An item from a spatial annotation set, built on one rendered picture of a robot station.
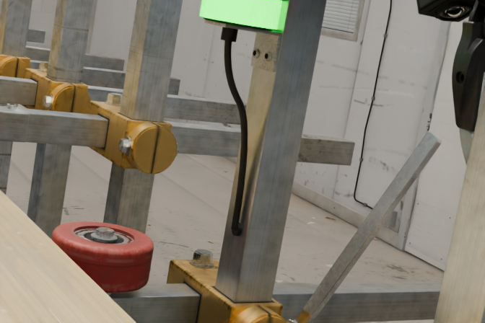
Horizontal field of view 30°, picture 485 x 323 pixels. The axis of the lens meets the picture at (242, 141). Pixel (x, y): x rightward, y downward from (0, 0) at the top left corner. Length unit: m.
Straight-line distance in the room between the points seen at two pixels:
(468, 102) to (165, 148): 0.39
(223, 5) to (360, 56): 4.58
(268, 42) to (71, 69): 0.50
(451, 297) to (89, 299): 0.23
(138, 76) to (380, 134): 4.12
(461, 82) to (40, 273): 0.31
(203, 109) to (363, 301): 0.51
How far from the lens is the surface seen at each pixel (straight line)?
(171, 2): 0.92
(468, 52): 0.61
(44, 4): 9.61
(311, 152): 1.09
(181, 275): 0.80
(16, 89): 1.19
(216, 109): 1.30
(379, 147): 4.99
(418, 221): 4.70
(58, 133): 0.95
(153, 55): 0.92
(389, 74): 4.99
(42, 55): 1.72
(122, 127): 0.93
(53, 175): 1.18
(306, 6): 0.70
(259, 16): 0.67
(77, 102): 1.14
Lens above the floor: 1.10
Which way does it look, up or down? 8 degrees down
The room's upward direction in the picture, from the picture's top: 10 degrees clockwise
